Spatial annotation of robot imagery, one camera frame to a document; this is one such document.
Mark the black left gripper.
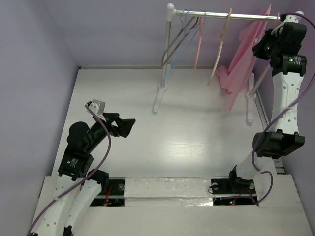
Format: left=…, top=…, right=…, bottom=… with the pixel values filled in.
left=86, top=112, right=135, bottom=151

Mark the pink t shirt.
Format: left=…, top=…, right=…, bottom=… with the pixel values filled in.
left=216, top=3, right=272, bottom=111

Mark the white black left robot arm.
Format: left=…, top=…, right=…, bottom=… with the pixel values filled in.
left=28, top=113, right=136, bottom=236

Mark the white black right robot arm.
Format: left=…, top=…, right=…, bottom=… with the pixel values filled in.
left=104, top=23, right=306, bottom=194

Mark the beige wooden hanger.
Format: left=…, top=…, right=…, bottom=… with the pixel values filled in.
left=207, top=8, right=233, bottom=86

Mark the pink plastic hanger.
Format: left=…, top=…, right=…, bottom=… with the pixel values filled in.
left=194, top=17, right=205, bottom=71

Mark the blue hanger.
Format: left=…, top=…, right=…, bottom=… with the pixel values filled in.
left=161, top=10, right=204, bottom=86

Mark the grey brown hanger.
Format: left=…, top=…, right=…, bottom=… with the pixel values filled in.
left=161, top=17, right=199, bottom=67

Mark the white clothes rack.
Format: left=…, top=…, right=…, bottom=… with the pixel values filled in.
left=152, top=3, right=304, bottom=127

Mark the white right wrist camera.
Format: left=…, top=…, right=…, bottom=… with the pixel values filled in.
left=272, top=12, right=301, bottom=34

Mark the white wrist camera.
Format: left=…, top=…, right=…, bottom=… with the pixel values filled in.
left=84, top=99, right=106, bottom=117
left=272, top=12, right=301, bottom=34

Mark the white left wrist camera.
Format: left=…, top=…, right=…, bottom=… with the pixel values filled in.
left=84, top=99, right=106, bottom=117

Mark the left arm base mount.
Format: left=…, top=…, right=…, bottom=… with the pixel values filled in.
left=90, top=178, right=125, bottom=207

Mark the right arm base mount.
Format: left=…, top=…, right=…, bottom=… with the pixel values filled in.
left=208, top=178, right=258, bottom=206

